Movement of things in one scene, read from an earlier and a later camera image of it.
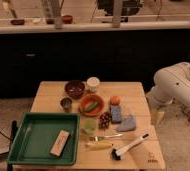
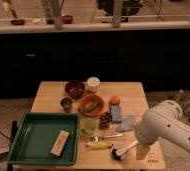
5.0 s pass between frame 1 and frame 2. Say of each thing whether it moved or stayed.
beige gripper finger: moved
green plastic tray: stayed
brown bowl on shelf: stayed
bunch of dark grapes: stayed
